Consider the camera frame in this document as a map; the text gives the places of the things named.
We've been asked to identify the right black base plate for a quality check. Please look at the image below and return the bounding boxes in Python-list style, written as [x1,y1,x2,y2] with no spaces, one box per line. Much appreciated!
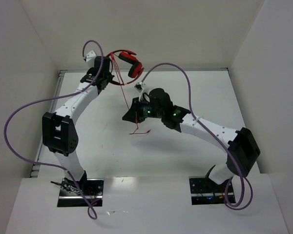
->
[189,176,228,205]

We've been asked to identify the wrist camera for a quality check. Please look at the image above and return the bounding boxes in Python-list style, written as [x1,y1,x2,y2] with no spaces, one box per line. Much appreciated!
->
[134,82,149,101]
[84,50,97,63]

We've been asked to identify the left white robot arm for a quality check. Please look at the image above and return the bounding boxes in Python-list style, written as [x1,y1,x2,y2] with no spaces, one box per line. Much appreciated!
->
[42,57,114,194]

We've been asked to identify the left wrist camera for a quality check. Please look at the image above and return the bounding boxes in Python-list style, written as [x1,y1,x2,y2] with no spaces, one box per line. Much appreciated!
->
[84,50,97,63]

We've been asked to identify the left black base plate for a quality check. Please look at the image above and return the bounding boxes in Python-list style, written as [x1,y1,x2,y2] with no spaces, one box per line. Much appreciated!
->
[57,177,105,208]

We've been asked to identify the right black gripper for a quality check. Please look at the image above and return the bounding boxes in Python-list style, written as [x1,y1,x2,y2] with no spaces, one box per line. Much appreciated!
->
[122,97,164,124]

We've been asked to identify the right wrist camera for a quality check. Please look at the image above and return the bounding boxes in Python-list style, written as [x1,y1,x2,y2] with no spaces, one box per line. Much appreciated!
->
[134,82,149,101]

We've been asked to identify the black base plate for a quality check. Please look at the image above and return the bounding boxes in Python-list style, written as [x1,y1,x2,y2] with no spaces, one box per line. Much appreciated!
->
[57,177,105,208]
[189,176,228,205]

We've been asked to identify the red headphone cable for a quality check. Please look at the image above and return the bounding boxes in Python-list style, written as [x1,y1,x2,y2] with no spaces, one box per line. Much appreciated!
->
[109,53,151,135]

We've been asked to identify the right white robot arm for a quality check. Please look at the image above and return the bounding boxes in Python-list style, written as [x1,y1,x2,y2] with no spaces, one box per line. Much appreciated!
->
[122,88,260,192]

